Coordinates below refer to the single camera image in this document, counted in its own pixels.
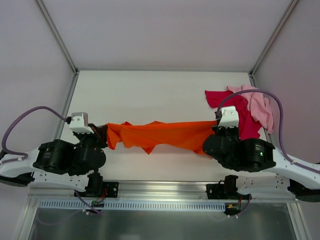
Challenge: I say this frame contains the magenta t shirt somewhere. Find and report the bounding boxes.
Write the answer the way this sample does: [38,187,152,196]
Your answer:
[204,90,262,140]

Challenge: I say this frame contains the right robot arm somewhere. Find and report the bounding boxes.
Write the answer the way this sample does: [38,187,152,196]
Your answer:
[202,127,320,203]

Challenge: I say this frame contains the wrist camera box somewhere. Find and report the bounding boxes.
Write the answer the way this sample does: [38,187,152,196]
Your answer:
[66,112,94,134]
[215,106,239,128]

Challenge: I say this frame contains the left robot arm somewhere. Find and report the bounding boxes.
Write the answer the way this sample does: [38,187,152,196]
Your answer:
[0,123,108,197]

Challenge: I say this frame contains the orange t shirt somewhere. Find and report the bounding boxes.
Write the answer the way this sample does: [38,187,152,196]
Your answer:
[106,120,217,155]

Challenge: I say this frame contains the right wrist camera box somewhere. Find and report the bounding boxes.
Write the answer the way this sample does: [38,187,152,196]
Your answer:
[215,106,239,128]

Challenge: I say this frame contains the right aluminium frame post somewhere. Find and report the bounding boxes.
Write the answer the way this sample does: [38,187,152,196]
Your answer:
[249,0,300,76]

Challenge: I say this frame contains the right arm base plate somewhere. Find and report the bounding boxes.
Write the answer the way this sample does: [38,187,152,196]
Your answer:
[205,183,251,200]

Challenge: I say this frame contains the light pink t shirt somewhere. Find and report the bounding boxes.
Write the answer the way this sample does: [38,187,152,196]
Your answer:
[240,92,274,134]

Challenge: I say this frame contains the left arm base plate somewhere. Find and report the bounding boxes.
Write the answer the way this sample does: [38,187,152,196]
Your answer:
[78,181,119,199]

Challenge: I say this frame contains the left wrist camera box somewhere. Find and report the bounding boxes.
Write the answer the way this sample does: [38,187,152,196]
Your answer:
[66,112,94,134]

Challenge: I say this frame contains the white slotted cable duct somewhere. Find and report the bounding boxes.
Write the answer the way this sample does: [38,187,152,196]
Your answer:
[38,199,226,212]

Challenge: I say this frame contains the aluminium frame post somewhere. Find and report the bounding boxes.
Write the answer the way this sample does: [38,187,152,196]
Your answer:
[249,0,300,76]
[34,0,80,76]

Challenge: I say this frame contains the left aluminium frame post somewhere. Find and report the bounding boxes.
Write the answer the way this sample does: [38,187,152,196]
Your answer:
[34,0,80,76]

